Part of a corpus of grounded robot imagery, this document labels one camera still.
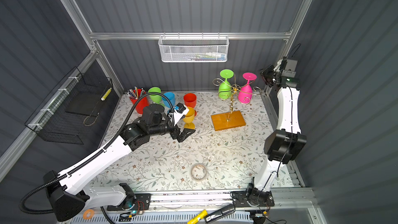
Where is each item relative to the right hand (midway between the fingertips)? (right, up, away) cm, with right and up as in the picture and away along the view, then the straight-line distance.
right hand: (260, 70), depth 80 cm
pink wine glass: (-6, -11, +9) cm, 15 cm away
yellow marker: (-32, -68, -12) cm, 76 cm away
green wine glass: (-17, -8, +9) cm, 21 cm away
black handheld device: (-22, -65, -14) cm, 70 cm away
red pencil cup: (-76, -11, +22) cm, 80 cm away
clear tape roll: (-33, -54, +3) cm, 63 cm away
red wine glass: (-38, -15, +19) cm, 45 cm away
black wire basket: (-94, -23, -8) cm, 97 cm away
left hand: (-36, -26, -10) cm, 46 cm away
